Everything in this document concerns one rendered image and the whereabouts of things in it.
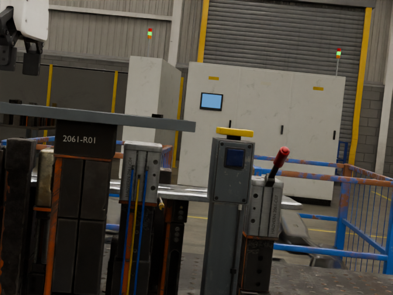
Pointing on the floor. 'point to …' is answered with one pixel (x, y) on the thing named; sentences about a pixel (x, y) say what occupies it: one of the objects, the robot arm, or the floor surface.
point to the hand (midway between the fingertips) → (19, 67)
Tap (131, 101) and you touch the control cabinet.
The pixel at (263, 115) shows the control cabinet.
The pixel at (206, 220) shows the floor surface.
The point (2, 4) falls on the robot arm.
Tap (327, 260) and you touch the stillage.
